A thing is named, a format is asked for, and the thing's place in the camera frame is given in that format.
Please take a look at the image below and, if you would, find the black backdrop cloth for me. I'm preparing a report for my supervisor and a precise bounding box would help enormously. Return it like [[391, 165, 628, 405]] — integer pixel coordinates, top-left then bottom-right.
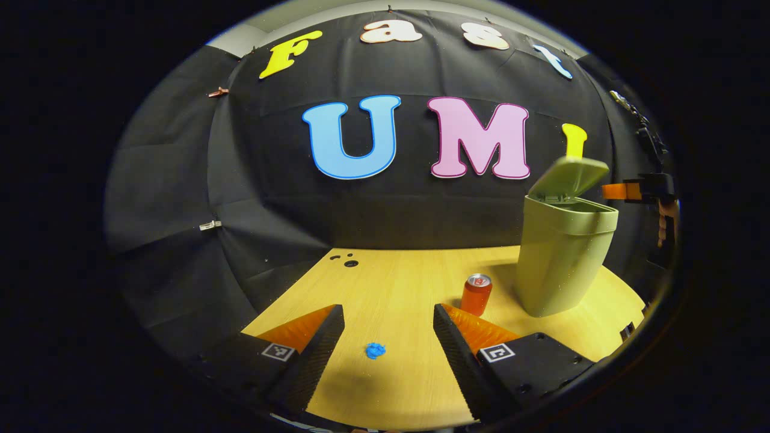
[[103, 9, 677, 361]]

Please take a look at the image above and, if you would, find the red pop can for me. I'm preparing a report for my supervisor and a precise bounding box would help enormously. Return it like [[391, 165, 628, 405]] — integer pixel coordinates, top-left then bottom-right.
[[461, 274, 493, 317]]

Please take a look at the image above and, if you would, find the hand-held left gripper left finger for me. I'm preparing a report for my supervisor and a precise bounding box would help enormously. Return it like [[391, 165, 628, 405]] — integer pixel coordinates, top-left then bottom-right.
[[196, 304, 346, 417]]

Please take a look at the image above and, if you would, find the green desktop garbage bin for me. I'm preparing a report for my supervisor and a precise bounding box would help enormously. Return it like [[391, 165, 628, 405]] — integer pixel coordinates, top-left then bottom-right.
[[516, 156, 619, 318]]

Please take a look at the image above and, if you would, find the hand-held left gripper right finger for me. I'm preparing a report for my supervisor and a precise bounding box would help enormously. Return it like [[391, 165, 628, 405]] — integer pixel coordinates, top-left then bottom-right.
[[433, 302, 595, 423]]

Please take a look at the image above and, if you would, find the wooden desktop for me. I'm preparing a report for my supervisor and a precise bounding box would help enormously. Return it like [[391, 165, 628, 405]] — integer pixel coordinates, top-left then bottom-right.
[[241, 245, 647, 431]]

